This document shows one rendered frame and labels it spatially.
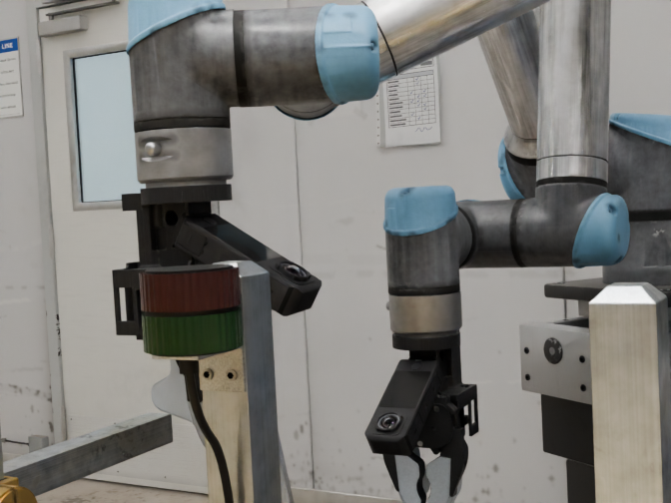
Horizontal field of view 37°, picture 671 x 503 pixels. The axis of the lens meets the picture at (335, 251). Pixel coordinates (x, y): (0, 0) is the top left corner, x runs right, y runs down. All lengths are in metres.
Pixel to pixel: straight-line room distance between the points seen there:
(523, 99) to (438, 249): 0.39
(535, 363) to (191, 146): 0.72
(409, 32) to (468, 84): 2.56
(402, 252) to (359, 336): 2.66
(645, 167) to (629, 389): 0.87
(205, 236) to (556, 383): 0.68
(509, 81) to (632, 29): 1.98
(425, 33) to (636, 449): 0.47
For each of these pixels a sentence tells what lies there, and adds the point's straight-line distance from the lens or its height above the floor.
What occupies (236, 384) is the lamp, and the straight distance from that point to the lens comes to 0.64.
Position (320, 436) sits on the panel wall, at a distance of 3.84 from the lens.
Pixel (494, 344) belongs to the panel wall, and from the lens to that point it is 3.46.
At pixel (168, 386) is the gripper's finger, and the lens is 0.81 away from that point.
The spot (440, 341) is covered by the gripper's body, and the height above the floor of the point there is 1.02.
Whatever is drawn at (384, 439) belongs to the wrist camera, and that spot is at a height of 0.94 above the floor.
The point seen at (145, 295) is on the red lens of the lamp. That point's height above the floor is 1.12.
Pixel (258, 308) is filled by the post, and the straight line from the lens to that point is 0.65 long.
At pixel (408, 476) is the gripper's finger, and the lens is 1.07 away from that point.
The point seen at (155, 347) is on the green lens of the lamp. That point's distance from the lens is 0.60.
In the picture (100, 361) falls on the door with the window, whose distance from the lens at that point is 4.46.
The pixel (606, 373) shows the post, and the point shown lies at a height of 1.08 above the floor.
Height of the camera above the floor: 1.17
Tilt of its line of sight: 3 degrees down
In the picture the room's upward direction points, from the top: 3 degrees counter-clockwise
